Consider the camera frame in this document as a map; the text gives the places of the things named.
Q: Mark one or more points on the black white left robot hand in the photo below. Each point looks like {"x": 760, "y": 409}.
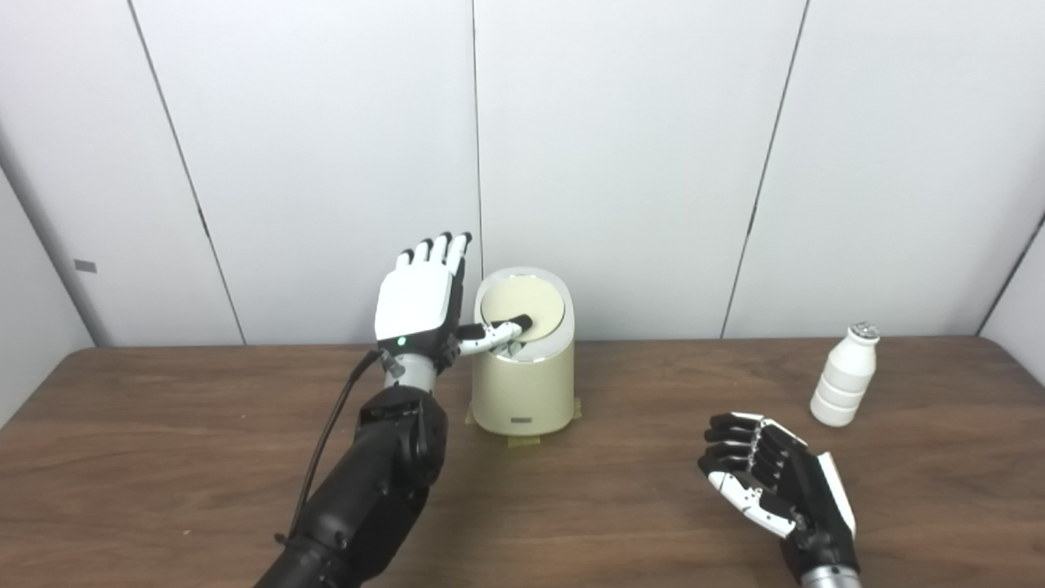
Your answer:
{"x": 412, "y": 306}

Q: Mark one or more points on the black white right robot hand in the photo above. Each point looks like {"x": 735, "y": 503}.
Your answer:
{"x": 793, "y": 492}

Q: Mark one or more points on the small white plastic bottle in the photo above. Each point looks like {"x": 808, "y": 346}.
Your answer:
{"x": 845, "y": 380}

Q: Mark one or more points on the cream round bin lid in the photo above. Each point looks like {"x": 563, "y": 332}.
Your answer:
{"x": 539, "y": 300}

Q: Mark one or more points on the cream-colored bin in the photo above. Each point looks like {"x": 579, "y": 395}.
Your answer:
{"x": 522, "y": 392}

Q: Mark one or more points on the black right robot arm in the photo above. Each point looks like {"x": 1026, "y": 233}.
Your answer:
{"x": 831, "y": 578}

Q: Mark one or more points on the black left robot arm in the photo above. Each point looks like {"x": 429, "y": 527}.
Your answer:
{"x": 367, "y": 490}

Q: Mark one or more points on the small grey wall tag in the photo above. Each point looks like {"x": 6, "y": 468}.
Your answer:
{"x": 86, "y": 266}

